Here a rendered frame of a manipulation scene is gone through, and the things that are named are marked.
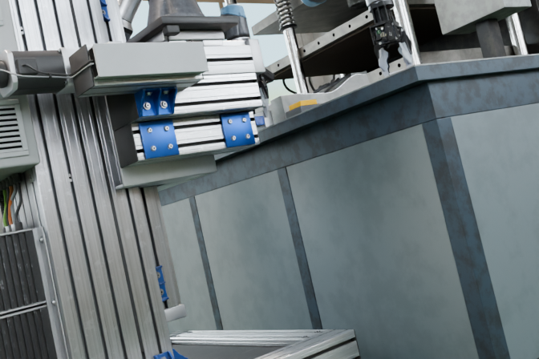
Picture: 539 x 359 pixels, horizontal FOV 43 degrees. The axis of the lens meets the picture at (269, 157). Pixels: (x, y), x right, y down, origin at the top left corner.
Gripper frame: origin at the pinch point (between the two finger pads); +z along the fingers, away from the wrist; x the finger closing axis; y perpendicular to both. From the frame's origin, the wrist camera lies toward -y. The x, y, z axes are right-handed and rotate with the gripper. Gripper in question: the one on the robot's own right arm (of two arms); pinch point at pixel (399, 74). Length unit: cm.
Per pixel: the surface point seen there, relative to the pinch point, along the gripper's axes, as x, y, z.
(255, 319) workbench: -74, -23, 65
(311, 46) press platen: -62, -113, -42
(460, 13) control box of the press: 11, -75, -28
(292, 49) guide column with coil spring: -73, -114, -44
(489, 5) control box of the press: 22, -68, -26
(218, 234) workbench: -85, -30, 34
